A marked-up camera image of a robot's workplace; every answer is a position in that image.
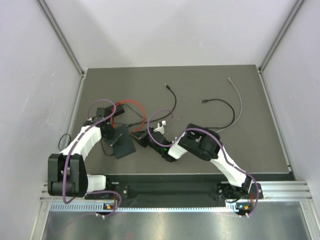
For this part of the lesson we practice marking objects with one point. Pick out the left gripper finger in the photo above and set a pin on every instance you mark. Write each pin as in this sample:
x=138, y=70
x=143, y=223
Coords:
x=109, y=142
x=116, y=137

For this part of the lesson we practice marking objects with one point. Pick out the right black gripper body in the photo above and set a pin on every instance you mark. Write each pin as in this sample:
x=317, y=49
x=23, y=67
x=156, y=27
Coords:
x=148, y=136

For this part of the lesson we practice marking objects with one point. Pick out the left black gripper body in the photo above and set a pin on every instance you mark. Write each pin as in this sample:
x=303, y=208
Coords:
x=111, y=132

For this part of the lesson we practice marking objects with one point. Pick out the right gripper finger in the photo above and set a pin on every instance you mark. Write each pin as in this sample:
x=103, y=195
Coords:
x=142, y=141
x=138, y=135

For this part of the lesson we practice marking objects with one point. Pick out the black network switch box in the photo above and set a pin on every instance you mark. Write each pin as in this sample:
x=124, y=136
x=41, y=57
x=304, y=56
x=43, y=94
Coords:
x=125, y=145

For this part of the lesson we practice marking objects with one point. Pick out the black ethernet cable short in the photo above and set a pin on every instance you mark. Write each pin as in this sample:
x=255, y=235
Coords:
x=225, y=102

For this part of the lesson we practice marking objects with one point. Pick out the black ethernet cable long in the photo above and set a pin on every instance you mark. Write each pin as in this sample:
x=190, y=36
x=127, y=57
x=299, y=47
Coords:
x=161, y=118

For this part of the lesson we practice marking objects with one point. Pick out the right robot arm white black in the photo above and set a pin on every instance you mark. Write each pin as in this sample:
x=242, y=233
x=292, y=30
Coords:
x=207, y=146

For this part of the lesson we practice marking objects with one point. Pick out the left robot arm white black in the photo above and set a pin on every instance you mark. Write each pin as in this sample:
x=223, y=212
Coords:
x=66, y=174

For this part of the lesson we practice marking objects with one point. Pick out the black power adapter brick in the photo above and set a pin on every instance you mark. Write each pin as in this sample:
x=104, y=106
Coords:
x=119, y=110

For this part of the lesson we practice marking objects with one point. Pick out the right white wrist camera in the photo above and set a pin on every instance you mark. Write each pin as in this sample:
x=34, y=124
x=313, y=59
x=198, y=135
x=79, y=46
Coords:
x=161, y=127

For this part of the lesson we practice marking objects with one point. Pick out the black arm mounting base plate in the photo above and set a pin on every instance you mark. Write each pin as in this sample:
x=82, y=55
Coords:
x=180, y=200

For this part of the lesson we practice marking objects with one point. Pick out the slotted grey cable duct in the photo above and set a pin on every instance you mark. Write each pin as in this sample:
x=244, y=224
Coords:
x=107, y=207

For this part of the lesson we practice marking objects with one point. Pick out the left aluminium frame post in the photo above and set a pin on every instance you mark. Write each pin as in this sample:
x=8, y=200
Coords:
x=60, y=35

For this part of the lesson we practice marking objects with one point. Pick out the aluminium frame post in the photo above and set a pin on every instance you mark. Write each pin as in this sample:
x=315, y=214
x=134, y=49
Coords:
x=293, y=13
x=60, y=35

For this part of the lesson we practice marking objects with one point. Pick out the aluminium front rail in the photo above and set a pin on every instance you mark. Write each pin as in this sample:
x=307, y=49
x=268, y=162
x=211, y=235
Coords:
x=275, y=191

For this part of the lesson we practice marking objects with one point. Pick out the right aluminium frame post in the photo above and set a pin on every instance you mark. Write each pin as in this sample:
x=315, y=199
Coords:
x=293, y=13

